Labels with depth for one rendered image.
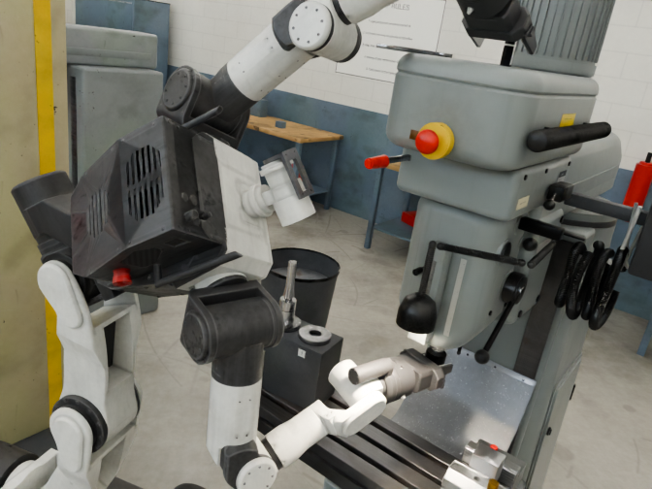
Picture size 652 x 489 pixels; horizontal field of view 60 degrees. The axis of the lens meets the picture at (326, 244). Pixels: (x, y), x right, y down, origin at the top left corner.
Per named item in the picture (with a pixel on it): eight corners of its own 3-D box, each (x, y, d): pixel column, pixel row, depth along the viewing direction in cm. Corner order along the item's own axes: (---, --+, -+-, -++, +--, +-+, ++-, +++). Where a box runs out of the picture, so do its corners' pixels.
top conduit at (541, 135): (544, 154, 86) (551, 132, 85) (518, 148, 89) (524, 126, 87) (608, 139, 121) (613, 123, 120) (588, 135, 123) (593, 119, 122)
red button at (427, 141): (432, 157, 89) (437, 132, 88) (410, 151, 91) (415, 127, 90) (441, 155, 92) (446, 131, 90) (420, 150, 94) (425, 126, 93)
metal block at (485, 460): (491, 489, 123) (498, 467, 121) (466, 474, 126) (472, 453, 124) (500, 476, 127) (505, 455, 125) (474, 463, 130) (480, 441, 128)
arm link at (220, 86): (212, 45, 102) (166, 88, 109) (220, 81, 99) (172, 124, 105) (257, 73, 111) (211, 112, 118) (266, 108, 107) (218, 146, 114)
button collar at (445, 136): (444, 163, 91) (452, 126, 89) (412, 154, 95) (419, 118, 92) (450, 162, 93) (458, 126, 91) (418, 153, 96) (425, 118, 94)
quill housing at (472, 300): (467, 369, 113) (505, 219, 102) (381, 328, 124) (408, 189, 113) (501, 338, 128) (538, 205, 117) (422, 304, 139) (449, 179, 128)
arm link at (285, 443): (335, 445, 110) (250, 509, 104) (309, 417, 118) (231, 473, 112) (317, 409, 104) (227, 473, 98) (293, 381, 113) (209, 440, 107)
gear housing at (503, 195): (508, 225, 99) (524, 170, 95) (392, 189, 112) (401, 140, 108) (563, 200, 124) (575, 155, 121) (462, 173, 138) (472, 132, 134)
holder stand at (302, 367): (312, 413, 152) (322, 350, 145) (248, 381, 162) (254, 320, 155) (334, 393, 162) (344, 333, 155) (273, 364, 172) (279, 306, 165)
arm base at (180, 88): (146, 134, 106) (184, 126, 99) (158, 71, 108) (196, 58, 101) (208, 159, 118) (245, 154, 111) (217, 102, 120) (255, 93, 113)
